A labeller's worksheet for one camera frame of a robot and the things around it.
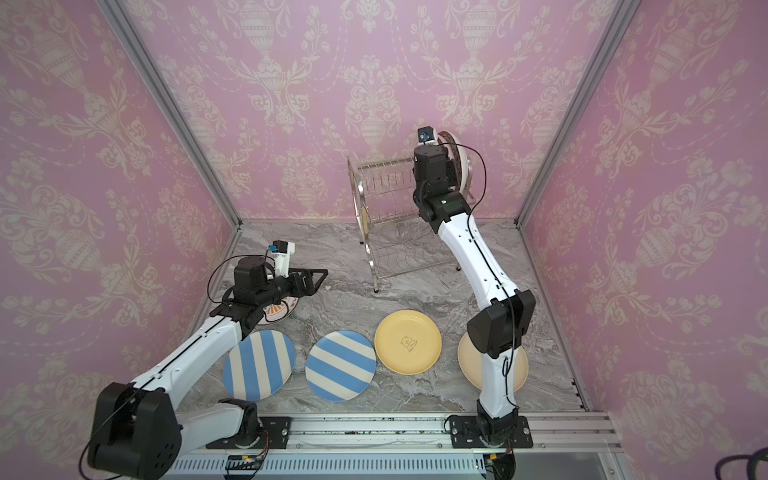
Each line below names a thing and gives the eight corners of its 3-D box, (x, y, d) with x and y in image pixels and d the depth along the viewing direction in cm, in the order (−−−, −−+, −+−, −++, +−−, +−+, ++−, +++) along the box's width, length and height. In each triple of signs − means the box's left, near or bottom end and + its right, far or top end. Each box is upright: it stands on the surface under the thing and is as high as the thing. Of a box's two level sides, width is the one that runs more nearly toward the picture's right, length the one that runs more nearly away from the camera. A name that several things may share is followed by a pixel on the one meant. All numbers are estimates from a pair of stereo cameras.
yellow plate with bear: (374, 375, 85) (374, 373, 83) (376, 313, 97) (376, 310, 96) (444, 375, 85) (445, 373, 83) (437, 313, 97) (438, 310, 96)
